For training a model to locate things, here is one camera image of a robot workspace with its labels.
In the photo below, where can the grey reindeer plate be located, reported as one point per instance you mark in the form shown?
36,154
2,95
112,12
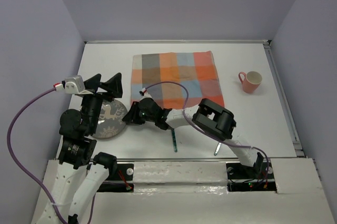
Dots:
110,122

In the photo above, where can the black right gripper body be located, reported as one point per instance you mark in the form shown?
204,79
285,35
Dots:
141,117

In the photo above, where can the pink mug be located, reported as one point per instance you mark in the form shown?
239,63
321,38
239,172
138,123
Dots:
250,81

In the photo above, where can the green handled fork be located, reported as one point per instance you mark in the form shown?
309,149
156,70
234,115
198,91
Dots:
174,141

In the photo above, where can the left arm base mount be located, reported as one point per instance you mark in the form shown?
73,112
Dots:
120,181

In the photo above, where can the checked orange cloth placemat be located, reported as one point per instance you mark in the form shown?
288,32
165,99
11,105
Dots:
195,71

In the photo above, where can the green handled spoon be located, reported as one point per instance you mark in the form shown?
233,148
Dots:
217,149

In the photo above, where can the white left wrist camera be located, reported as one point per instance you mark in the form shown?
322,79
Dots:
71,85

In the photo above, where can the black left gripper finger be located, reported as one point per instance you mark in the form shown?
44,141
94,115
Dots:
113,86
92,84

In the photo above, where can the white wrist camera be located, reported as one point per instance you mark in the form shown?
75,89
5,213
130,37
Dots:
71,85
144,93

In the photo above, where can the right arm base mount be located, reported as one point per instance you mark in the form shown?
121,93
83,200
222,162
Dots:
240,181

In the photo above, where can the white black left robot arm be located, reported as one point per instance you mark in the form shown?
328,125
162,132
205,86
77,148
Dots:
79,173

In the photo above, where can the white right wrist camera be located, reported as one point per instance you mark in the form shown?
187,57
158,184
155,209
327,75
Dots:
144,93

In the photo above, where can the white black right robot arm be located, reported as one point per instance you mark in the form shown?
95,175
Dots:
208,118

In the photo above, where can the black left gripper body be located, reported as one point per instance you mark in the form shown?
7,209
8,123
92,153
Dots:
92,103

